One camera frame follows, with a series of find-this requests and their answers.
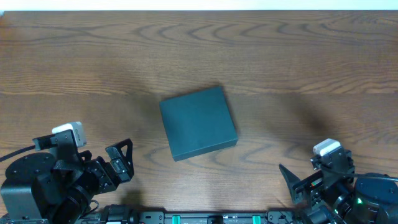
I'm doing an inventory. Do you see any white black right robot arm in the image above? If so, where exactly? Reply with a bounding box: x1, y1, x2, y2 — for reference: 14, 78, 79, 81
279, 146, 397, 223

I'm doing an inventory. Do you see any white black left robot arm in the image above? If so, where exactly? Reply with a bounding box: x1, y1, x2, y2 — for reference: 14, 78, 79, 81
1, 139, 134, 223

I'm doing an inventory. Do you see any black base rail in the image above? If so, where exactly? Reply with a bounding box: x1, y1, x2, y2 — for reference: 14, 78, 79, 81
77, 204, 312, 224

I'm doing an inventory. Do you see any black gift box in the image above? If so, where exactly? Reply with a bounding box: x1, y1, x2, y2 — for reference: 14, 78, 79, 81
159, 86, 238, 161

